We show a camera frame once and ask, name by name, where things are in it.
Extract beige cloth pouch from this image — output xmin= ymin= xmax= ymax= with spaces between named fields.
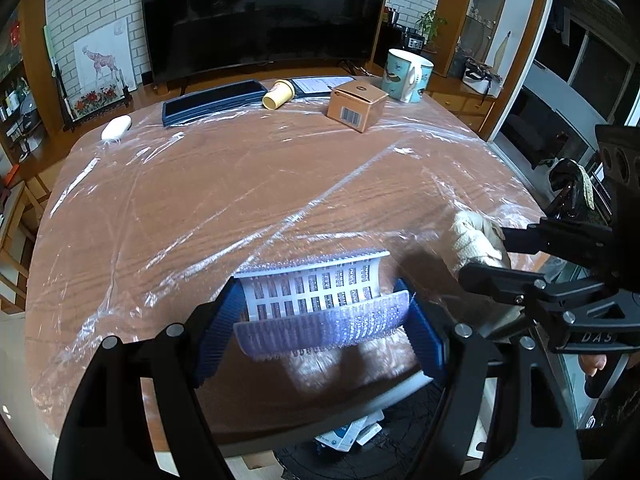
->
xmin=447 ymin=211 xmax=511 ymax=275

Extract purple hair roller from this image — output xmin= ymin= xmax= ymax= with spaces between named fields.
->
xmin=234 ymin=250 xmax=409 ymax=361

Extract small yellow lidded cup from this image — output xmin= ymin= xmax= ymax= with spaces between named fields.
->
xmin=262 ymin=79 xmax=295 ymax=110

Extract white blue medicine box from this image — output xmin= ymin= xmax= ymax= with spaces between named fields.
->
xmin=314 ymin=410 xmax=384 ymax=453

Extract person's right hand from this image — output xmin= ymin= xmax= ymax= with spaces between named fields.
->
xmin=578 ymin=354 xmax=606 ymax=377

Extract wooden tv cabinet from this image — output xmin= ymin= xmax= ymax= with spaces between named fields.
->
xmin=65 ymin=63 xmax=497 ymax=139

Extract teal bird mug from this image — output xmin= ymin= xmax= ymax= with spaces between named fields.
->
xmin=382 ymin=49 xmax=434 ymax=103

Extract brown cardboard box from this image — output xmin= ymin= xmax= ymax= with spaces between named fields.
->
xmin=326 ymin=80 xmax=387 ymax=133

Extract potted green plant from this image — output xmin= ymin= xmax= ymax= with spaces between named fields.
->
xmin=416 ymin=9 xmax=447 ymax=53

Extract black coffee machine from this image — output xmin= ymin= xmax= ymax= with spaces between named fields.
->
xmin=388 ymin=8 xmax=425 ymax=54

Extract white computer mouse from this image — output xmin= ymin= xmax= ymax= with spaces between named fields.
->
xmin=101 ymin=115 xmax=132 ymax=142

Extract black smartphone lit screen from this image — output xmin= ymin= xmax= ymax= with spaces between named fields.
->
xmin=291 ymin=76 xmax=355 ymax=96

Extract blue cased tablet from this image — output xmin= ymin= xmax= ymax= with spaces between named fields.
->
xmin=162 ymin=79 xmax=267 ymax=127

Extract flower picture on stand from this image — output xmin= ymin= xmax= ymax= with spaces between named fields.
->
xmin=52 ymin=64 xmax=132 ymax=131

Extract giraffe painting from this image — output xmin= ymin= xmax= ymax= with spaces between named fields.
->
xmin=74 ymin=18 xmax=137 ymax=94

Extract black television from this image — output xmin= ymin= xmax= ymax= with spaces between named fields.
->
xmin=142 ymin=0 xmax=384 ymax=82

